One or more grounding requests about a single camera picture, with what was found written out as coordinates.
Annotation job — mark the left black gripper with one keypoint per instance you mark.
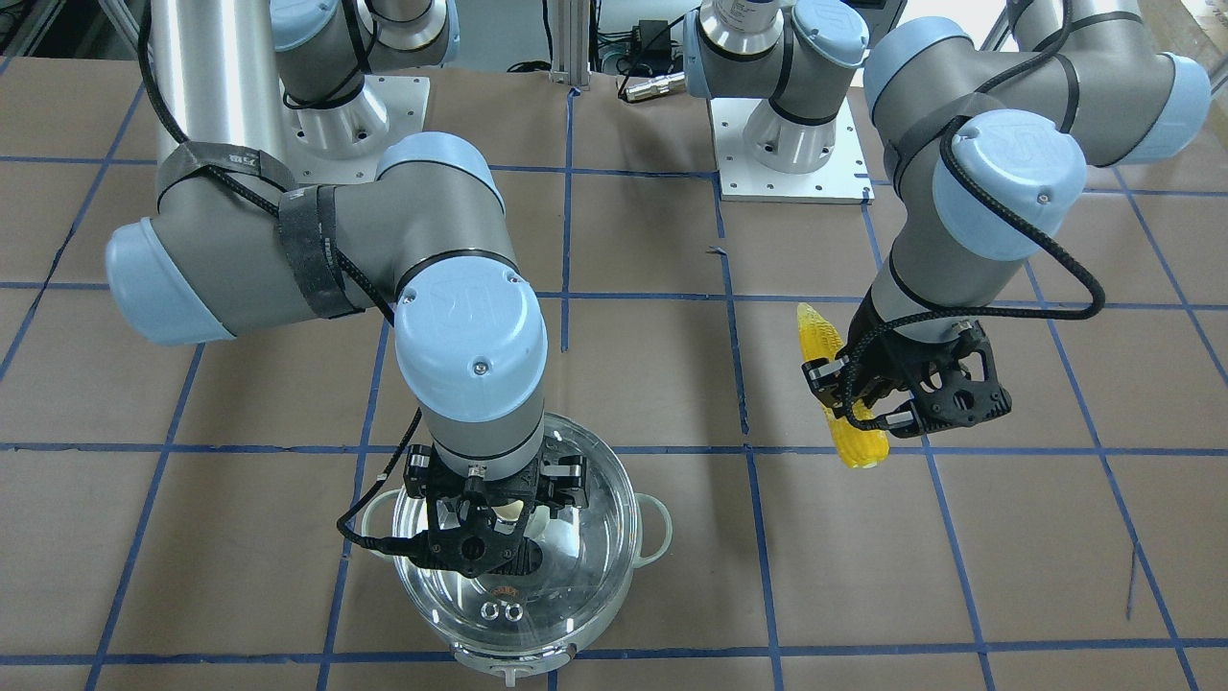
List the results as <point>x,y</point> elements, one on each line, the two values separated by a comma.
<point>885,360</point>

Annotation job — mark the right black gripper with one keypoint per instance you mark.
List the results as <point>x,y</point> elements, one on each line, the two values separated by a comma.
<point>570,477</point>

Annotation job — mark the clear glass pot lid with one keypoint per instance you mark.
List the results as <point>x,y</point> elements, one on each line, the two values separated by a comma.
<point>537,576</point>

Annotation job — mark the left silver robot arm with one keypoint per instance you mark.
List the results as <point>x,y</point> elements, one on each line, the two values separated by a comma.
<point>987,150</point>

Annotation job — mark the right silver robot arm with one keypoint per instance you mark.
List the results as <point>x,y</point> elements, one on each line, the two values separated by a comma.
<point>240,242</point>

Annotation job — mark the pale green cooking pot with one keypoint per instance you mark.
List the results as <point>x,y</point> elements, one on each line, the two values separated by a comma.
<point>576,595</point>

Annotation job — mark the brown paper table cover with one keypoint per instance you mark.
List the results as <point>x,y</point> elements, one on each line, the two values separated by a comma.
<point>168,512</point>

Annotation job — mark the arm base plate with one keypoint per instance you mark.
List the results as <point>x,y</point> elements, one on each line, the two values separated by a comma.
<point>763,157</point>
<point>343,145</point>

